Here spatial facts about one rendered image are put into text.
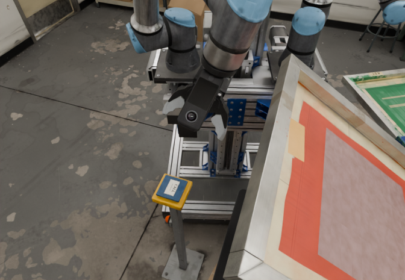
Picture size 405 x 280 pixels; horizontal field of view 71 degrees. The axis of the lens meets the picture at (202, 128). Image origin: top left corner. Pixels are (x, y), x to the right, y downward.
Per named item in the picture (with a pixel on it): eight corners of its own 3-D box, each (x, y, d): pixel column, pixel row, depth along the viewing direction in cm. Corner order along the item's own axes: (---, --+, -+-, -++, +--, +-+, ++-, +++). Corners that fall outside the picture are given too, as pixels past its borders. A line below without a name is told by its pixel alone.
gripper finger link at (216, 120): (237, 126, 68) (228, 96, 63) (231, 144, 64) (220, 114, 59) (225, 126, 70) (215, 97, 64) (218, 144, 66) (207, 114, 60)
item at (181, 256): (161, 276, 181) (135, 204, 111) (174, 244, 196) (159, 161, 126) (193, 289, 176) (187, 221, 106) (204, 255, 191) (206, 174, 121)
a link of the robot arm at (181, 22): (200, 46, 116) (200, 14, 106) (170, 53, 112) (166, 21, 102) (188, 32, 123) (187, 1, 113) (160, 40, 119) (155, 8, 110)
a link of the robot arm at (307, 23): (283, 48, 115) (290, 15, 105) (291, 33, 123) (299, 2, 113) (313, 55, 111) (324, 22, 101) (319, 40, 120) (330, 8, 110)
